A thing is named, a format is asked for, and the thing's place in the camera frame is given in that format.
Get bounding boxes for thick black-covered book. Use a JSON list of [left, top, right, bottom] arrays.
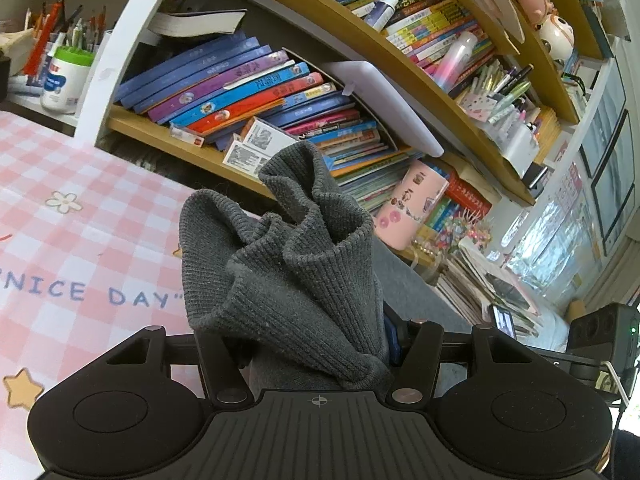
[[150, 9, 248, 38]]

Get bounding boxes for pink gradient bottle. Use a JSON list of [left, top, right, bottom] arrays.
[[432, 30, 478, 88]]

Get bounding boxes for black framed picture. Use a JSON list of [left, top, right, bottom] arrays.
[[580, 67, 628, 178]]

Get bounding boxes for row of colourful slim books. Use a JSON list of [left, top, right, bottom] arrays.
[[315, 0, 496, 68]]

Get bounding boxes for black smartphone with lit screen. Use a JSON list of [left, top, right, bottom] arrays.
[[492, 305, 517, 338]]

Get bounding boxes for bunch of pens and pencils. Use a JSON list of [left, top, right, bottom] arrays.
[[25, 0, 108, 61]]

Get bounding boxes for row of yellow books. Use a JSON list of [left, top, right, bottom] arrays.
[[532, 107, 561, 163]]

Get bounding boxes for pearl bead string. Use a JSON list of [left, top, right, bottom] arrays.
[[412, 240, 446, 262]]

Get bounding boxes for orange white carton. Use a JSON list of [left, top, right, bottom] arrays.
[[222, 140, 273, 178], [240, 117, 296, 153]]

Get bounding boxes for black clip device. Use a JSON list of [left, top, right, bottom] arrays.
[[522, 162, 548, 191]]

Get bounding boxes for wooden bookshelf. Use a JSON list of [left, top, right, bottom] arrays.
[[75, 0, 616, 271]]

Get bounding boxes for white storage box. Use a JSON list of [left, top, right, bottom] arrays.
[[502, 120, 541, 176]]

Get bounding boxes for small red white box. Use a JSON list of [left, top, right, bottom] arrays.
[[170, 125, 206, 148]]

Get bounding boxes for white spray bottle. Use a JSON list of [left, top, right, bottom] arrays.
[[367, 0, 403, 31]]

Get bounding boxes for row of blue purple books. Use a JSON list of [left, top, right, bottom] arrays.
[[112, 30, 401, 211]]

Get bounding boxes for grey knit pants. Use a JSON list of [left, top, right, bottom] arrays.
[[179, 141, 473, 396]]

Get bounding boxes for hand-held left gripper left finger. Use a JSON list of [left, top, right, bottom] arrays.
[[105, 326, 253, 407]]

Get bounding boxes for clear pen holder with pens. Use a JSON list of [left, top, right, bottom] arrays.
[[457, 62, 533, 126]]

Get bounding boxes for pink sticker-covered tin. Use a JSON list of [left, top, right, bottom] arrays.
[[375, 160, 451, 248]]

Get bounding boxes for stack of notebooks and papers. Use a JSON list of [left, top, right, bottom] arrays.
[[435, 247, 546, 336]]

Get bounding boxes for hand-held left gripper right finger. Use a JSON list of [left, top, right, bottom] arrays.
[[382, 310, 533, 407]]

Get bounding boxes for white charging cable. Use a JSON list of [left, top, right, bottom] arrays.
[[605, 364, 632, 411]]

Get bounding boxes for red hardcover dictionary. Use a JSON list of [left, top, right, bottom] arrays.
[[445, 172, 493, 216]]

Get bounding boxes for white round figurine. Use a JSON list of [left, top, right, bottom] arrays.
[[537, 15, 573, 58]]

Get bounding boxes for alphabet wall poster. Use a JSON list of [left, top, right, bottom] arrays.
[[562, 162, 596, 241]]

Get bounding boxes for white jar with green lid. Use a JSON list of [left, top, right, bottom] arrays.
[[40, 45, 96, 113]]

